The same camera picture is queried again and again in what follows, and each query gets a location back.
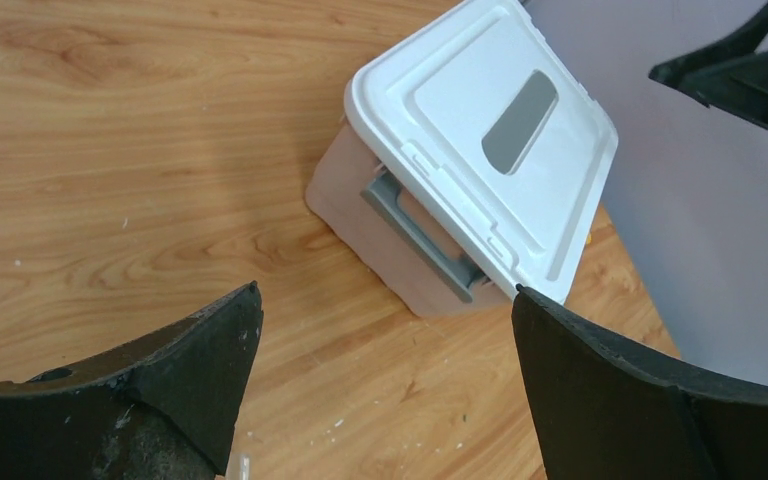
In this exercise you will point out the white plastic lid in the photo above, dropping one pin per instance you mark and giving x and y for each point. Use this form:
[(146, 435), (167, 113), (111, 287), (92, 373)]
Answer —
[(494, 156)]

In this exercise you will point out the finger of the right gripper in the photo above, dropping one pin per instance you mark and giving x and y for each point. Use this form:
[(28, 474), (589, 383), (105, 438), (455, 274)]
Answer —
[(730, 74)]

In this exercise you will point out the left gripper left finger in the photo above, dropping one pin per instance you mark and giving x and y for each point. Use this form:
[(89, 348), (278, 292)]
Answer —
[(162, 406)]

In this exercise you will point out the pink plastic bin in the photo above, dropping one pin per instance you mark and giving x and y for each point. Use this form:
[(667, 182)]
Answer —
[(335, 195)]

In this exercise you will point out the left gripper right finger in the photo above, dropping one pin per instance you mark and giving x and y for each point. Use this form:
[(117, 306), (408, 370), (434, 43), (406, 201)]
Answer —
[(607, 407)]

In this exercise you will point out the clear test tube rack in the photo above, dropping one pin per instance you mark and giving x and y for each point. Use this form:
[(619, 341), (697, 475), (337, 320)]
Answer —
[(239, 467)]

